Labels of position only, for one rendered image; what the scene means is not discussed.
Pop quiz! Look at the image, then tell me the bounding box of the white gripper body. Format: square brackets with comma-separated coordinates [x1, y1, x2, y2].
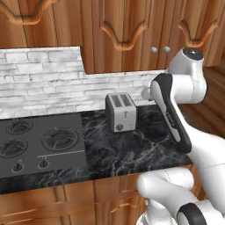
[142, 86, 155, 103]

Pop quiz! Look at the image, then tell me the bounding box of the wooden drawer front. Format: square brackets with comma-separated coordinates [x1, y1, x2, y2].
[0, 181, 95, 213]
[92, 171, 142, 204]

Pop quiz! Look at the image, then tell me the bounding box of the black gas hob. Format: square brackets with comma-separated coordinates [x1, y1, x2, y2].
[0, 112, 90, 179]

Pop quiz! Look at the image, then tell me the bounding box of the wooden wall cabinet door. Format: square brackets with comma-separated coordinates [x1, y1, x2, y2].
[0, 0, 83, 50]
[80, 0, 162, 75]
[157, 0, 225, 72]

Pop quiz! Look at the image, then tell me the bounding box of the black hob knob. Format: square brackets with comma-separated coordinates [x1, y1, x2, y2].
[37, 156, 50, 170]
[11, 159, 25, 174]

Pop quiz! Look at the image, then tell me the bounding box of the wooden drawer handle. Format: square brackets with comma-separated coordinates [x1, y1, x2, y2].
[120, 187, 140, 195]

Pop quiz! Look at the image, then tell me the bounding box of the wooden cabinet handle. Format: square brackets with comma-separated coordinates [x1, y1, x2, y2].
[110, 202, 132, 214]
[0, 207, 39, 219]

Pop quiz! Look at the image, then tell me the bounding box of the wooden base cabinet door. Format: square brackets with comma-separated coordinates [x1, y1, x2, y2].
[0, 204, 97, 225]
[94, 195, 148, 225]

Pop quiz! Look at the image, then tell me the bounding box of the silver two-slot toaster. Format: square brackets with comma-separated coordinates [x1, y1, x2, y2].
[105, 91, 138, 134]

